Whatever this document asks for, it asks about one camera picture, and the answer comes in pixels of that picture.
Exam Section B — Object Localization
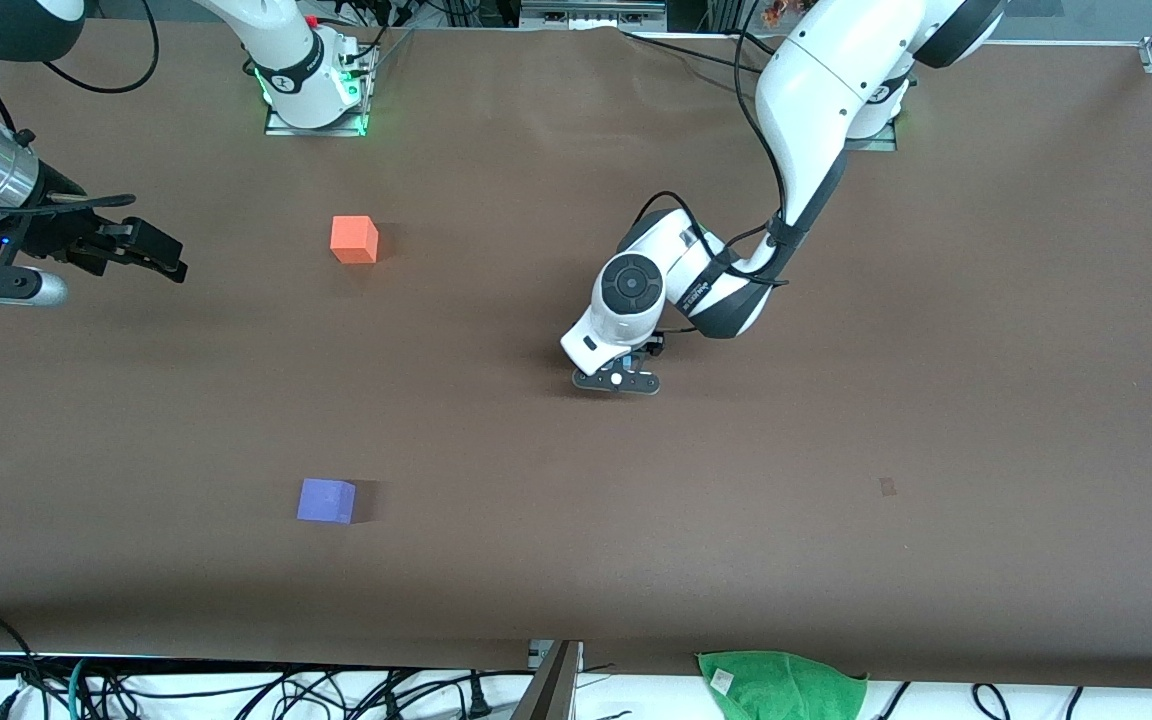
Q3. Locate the brown table cover sheet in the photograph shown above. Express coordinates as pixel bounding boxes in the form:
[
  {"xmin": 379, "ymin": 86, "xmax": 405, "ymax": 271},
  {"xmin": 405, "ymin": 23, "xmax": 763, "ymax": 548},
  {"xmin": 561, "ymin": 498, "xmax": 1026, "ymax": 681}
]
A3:
[{"xmin": 0, "ymin": 18, "xmax": 1152, "ymax": 691}]

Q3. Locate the purple foam cube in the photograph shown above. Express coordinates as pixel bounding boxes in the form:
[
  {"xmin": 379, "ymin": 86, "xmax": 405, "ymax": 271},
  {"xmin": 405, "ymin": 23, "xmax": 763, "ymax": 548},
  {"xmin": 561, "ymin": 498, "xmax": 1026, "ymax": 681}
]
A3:
[{"xmin": 296, "ymin": 478, "xmax": 357, "ymax": 525}]

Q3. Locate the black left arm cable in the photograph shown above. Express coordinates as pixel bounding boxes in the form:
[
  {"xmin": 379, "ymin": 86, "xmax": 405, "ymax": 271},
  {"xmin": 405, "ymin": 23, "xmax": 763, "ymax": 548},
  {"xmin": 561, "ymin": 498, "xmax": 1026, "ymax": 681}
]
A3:
[{"xmin": 631, "ymin": 25, "xmax": 797, "ymax": 291}]

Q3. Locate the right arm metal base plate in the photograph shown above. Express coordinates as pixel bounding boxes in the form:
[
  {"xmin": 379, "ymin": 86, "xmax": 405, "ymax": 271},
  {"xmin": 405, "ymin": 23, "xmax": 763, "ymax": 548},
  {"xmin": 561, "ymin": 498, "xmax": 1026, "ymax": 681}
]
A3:
[{"xmin": 264, "ymin": 40, "xmax": 378, "ymax": 138}]

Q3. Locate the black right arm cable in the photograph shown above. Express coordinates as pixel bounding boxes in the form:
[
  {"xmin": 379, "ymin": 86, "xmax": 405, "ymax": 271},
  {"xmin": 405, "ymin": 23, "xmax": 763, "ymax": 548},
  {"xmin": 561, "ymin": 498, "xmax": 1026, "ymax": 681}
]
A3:
[{"xmin": 0, "ymin": 0, "xmax": 160, "ymax": 136}]

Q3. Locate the grey metal box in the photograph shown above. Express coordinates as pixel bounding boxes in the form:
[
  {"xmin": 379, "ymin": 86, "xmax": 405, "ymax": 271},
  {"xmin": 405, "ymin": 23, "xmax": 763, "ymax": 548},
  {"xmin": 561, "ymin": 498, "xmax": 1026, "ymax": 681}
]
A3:
[{"xmin": 519, "ymin": 0, "xmax": 668, "ymax": 32}]

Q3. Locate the orange foam cube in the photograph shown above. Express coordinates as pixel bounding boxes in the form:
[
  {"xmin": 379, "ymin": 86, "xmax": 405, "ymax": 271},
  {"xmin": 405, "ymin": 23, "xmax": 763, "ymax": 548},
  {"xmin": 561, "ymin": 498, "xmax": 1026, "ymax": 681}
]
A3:
[{"xmin": 330, "ymin": 215, "xmax": 380, "ymax": 265}]

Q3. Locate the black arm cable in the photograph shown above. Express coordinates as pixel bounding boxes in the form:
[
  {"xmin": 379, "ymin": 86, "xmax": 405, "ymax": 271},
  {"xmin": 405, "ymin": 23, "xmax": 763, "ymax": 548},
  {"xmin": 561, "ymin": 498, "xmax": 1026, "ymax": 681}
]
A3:
[
  {"xmin": 0, "ymin": 0, "xmax": 160, "ymax": 136},
  {"xmin": 631, "ymin": 25, "xmax": 797, "ymax": 291}
]

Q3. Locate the grey angled metal beam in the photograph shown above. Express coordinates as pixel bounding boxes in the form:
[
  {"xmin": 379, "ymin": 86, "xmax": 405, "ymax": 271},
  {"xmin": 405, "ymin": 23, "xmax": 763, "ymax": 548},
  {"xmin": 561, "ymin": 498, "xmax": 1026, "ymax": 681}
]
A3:
[{"xmin": 511, "ymin": 640, "xmax": 585, "ymax": 720}]

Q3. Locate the green cloth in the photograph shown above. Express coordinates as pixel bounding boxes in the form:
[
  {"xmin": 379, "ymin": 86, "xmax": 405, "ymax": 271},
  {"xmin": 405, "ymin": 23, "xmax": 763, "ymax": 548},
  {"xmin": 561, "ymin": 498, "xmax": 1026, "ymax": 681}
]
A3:
[{"xmin": 696, "ymin": 650, "xmax": 869, "ymax": 720}]

